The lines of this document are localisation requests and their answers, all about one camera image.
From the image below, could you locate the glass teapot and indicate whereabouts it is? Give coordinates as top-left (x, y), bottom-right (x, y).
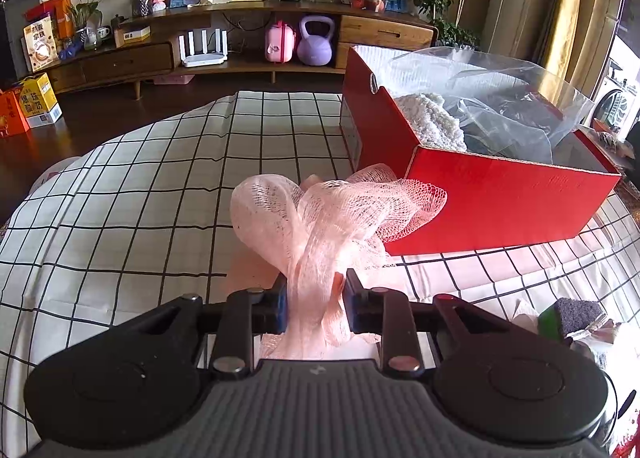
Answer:
top-left (82, 25), bottom-right (111, 52)

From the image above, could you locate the red orange gift bag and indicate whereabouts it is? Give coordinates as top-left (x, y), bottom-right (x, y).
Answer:
top-left (24, 0), bottom-right (74, 39)

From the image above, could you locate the white antenna router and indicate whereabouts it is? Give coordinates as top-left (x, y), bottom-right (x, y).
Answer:
top-left (178, 28), bottom-right (230, 69)

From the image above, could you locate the white washing machine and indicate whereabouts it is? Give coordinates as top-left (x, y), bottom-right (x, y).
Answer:
top-left (592, 58), bottom-right (640, 140)

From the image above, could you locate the tan printed food box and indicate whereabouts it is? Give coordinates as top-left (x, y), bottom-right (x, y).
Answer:
top-left (21, 15), bottom-right (55, 73)

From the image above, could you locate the stack of clear boxes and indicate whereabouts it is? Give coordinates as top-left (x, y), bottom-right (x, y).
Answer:
top-left (592, 119), bottom-right (640, 162)

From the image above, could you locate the orange gift box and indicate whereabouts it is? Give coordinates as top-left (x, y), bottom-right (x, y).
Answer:
top-left (0, 88), bottom-right (31, 138)

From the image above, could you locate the small tan box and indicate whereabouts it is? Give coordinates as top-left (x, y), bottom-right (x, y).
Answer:
top-left (114, 25), bottom-right (151, 47)

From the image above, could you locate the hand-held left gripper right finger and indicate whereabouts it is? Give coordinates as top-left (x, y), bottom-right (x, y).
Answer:
top-left (343, 268), bottom-right (507, 380)

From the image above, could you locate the yellow curtain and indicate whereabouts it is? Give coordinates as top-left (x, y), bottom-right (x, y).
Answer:
top-left (542, 0), bottom-right (597, 85)

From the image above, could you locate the pink toy case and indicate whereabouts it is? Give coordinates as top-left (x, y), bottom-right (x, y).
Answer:
top-left (263, 20), bottom-right (297, 64)

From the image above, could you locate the grey knitted cloth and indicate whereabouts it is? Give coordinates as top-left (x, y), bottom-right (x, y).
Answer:
top-left (395, 91), bottom-right (469, 152)

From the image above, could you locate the purple kettlebell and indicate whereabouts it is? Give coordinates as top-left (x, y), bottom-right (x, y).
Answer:
top-left (296, 14), bottom-right (336, 67)

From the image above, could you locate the black white checkered tablecloth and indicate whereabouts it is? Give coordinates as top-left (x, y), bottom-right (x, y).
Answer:
top-left (0, 90), bottom-right (640, 458)

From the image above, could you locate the grey scouring sponge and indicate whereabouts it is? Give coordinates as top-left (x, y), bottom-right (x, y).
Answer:
top-left (537, 297), bottom-right (609, 342)

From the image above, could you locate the wooden tv cabinet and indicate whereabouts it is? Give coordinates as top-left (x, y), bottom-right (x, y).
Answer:
top-left (42, 0), bottom-right (441, 100)

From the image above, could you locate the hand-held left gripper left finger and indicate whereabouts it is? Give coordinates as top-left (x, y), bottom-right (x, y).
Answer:
top-left (112, 272), bottom-right (290, 380)

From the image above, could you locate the small leafy potted plant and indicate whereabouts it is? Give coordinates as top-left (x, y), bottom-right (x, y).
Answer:
top-left (61, 0), bottom-right (104, 52)

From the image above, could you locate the pink mesh bath sponge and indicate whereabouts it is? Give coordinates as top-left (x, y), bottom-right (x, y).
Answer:
top-left (222, 164), bottom-right (449, 362)

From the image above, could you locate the red cardboard box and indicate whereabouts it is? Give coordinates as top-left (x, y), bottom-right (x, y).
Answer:
top-left (338, 44), bottom-right (623, 257)

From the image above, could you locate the yellow milk carton box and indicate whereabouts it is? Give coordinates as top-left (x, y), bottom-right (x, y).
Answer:
top-left (11, 72), bottom-right (65, 129)

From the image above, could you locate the clear plastic bag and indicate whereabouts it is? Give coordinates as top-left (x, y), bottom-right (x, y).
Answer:
top-left (390, 45), bottom-right (596, 165)

